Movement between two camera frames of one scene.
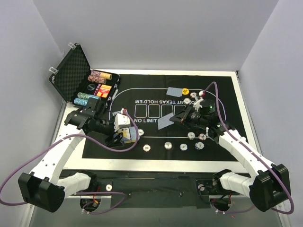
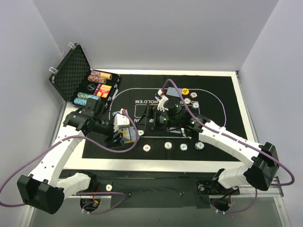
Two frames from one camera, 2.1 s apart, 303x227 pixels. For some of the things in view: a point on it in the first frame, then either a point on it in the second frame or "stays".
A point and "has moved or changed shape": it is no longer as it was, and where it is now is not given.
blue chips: [140, 132] stays
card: [164, 121] has moved or changed shape
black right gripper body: [186, 115] -> [153, 118]
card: [114, 113] stays
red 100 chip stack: [146, 148] stays
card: [174, 91] stays
